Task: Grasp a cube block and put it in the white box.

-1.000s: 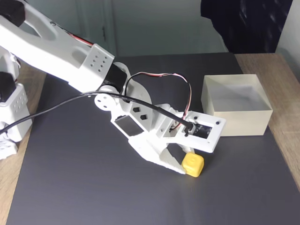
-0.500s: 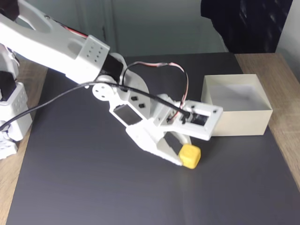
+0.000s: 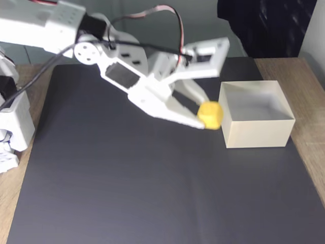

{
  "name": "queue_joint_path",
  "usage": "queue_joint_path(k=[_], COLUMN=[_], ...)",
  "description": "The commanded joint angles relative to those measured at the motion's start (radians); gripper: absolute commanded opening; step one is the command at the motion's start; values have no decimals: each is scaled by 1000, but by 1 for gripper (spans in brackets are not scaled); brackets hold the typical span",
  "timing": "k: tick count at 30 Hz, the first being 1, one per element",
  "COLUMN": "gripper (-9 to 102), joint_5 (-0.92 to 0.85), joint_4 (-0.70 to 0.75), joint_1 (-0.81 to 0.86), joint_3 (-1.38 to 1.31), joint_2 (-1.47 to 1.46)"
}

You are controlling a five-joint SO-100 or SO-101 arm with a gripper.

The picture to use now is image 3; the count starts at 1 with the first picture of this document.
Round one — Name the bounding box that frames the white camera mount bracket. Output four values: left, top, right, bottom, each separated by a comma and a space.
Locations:
147, 36, 231, 86

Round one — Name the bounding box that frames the yellow cube block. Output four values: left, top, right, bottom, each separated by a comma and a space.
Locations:
197, 101, 225, 131

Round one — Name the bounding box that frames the dark grey table mat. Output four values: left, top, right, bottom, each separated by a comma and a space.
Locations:
6, 56, 325, 244

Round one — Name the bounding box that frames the white open box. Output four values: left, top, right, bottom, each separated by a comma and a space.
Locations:
217, 80, 297, 149

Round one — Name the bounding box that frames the black camera cable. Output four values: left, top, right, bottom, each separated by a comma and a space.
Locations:
0, 39, 191, 111

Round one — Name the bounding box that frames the black hanging cloth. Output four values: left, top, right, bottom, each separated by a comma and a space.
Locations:
217, 0, 318, 59

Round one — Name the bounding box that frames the red white black servo cable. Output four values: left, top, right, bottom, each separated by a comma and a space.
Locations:
106, 5, 185, 68

